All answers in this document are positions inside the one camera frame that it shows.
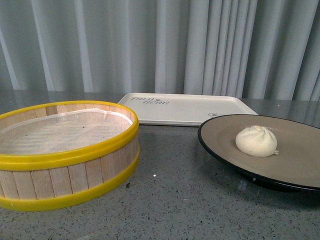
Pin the white steamed bun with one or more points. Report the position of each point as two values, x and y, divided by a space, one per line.
257 141

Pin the tan plate with black rim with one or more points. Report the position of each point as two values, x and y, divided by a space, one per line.
297 166

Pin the white rectangular tray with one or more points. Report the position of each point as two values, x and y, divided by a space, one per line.
161 109

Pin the white steamer cloth liner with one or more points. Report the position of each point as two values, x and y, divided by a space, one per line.
62 132

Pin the bamboo steamer with yellow rims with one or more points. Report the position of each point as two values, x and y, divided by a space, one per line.
42 182

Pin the grey curtain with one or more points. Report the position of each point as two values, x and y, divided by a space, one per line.
257 49

